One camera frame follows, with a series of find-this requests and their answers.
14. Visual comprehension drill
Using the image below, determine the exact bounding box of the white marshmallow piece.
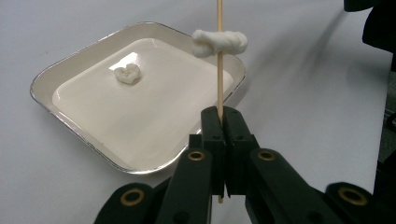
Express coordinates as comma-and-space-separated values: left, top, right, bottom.
191, 29, 249, 59
113, 63, 142, 86

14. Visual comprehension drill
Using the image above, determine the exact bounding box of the square metal tray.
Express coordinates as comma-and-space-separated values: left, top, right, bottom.
30, 21, 247, 175

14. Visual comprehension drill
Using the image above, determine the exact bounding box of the wooden skewer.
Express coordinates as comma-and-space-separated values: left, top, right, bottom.
216, 0, 225, 204

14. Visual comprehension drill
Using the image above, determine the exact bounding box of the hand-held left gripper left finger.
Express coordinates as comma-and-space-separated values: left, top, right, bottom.
155, 105, 227, 224

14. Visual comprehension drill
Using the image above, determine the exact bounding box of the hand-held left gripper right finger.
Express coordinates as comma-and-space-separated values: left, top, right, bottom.
222, 105, 344, 224

